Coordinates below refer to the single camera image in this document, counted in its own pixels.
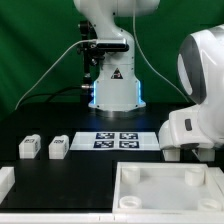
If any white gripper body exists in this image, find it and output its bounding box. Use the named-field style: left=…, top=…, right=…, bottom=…
left=158, top=105, right=224, bottom=150

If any white square tabletop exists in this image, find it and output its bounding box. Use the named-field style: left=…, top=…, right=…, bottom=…
left=112, top=162, right=224, bottom=214

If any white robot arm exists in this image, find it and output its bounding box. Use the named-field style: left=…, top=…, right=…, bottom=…
left=73, top=0, right=224, bottom=149

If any white obstacle block right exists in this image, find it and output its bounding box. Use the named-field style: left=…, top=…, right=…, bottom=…
left=210, top=167, right=224, bottom=195

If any white obstacle block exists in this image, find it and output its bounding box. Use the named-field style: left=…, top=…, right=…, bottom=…
left=0, top=167, right=15, bottom=204
left=210, top=167, right=224, bottom=195

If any white tag sheet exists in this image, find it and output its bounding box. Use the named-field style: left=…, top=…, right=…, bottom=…
left=70, top=132, right=159, bottom=151

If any white obstacle block left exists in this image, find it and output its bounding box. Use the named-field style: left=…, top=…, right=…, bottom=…
left=0, top=167, right=15, bottom=204

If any white front rail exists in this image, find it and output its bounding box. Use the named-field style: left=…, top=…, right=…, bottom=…
left=0, top=213, right=224, bottom=224

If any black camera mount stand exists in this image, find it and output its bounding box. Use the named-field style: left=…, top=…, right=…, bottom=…
left=77, top=20, right=129, bottom=88

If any black cable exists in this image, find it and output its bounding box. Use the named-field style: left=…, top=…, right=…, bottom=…
left=16, top=86, right=84, bottom=109

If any white cable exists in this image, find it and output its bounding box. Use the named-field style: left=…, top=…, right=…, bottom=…
left=14, top=39, right=98, bottom=111

